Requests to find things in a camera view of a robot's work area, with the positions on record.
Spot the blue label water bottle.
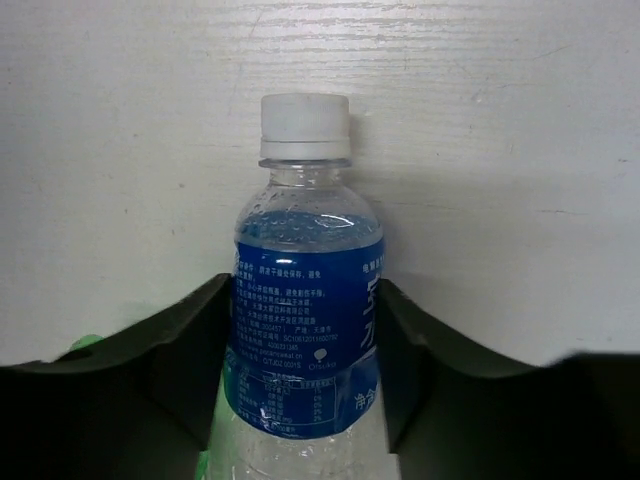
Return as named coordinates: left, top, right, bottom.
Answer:
left=220, top=93, right=385, bottom=479

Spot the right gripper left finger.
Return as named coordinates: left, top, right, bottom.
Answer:
left=1, top=274, right=231, bottom=479

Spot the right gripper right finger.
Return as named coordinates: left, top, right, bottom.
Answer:
left=376, top=280, right=639, bottom=479

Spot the green soda bottle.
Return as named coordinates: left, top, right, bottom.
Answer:
left=59, top=333, right=214, bottom=480

